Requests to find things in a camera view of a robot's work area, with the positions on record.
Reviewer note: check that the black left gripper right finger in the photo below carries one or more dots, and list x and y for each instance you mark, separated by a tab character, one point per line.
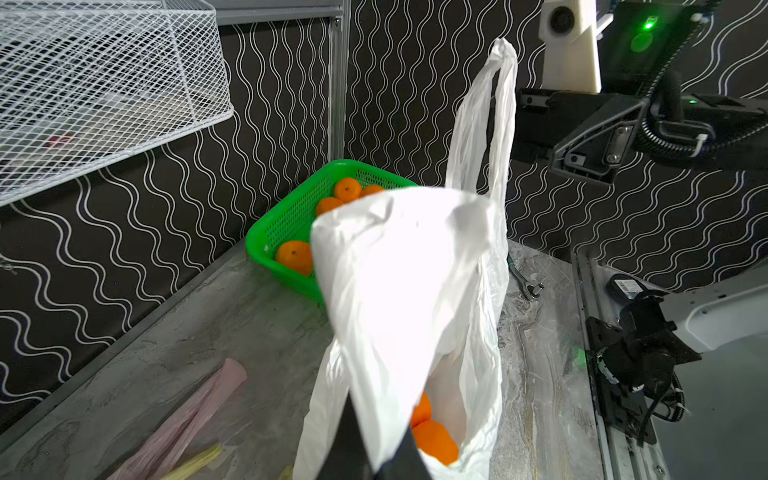
406	464

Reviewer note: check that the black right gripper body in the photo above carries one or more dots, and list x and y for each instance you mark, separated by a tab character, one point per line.
581	136

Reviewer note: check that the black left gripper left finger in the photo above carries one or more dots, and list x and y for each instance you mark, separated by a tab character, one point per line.
347	458

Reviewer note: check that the orange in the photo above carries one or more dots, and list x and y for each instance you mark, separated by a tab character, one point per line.
422	412
297	256
432	438
347	190
370	190
327	204

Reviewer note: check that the white plastic bag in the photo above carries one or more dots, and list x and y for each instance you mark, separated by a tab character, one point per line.
414	280

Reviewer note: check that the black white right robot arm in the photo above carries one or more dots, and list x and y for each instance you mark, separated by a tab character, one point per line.
677	229

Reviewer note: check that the black round puck device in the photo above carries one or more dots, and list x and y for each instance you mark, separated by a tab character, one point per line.
623	288

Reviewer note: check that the steel combination wrench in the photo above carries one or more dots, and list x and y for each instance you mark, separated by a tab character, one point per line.
531	291

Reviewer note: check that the yellow plastic bag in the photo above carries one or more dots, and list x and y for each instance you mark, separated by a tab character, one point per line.
192	466

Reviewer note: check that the pink plastic bag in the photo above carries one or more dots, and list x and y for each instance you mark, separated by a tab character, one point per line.
161	452

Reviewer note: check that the green plastic basket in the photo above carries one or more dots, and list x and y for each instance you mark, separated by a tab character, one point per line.
292	217

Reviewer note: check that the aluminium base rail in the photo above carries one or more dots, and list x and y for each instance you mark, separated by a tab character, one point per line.
618	410

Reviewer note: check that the aluminium corner post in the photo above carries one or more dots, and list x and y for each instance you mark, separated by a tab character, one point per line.
339	33

